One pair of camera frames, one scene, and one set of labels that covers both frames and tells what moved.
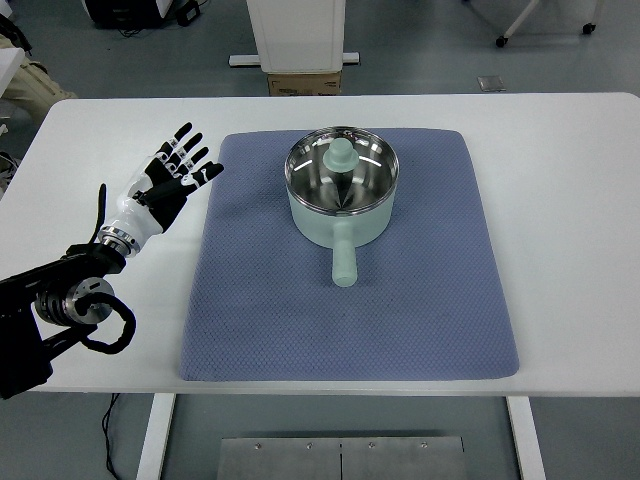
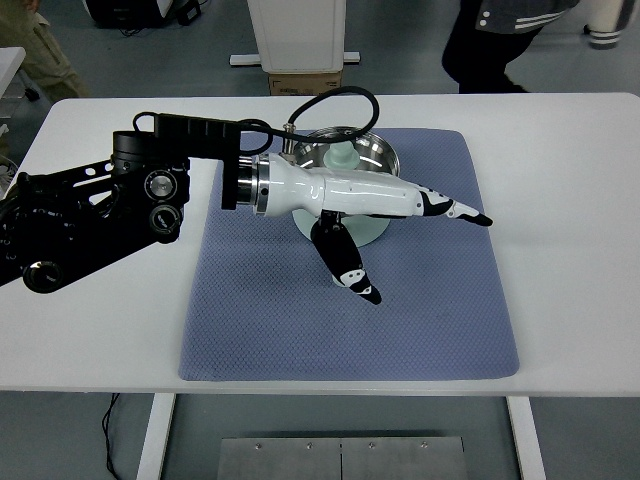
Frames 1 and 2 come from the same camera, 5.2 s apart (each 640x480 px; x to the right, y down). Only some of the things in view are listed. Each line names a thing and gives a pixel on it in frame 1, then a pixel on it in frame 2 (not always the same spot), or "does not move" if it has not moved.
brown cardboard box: [304, 84] does not move
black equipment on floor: [139, 14] does not move
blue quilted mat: [429, 302] does not move
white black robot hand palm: [147, 208] -> [277, 186]
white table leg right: [527, 438] does not move
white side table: [10, 61] does not move
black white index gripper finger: [187, 166] -> [435, 203]
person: [33, 84] -> [22, 26]
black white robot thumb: [179, 187] -> [339, 247]
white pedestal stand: [297, 37] does not move
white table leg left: [150, 464] does not move
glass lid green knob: [343, 169] does not move
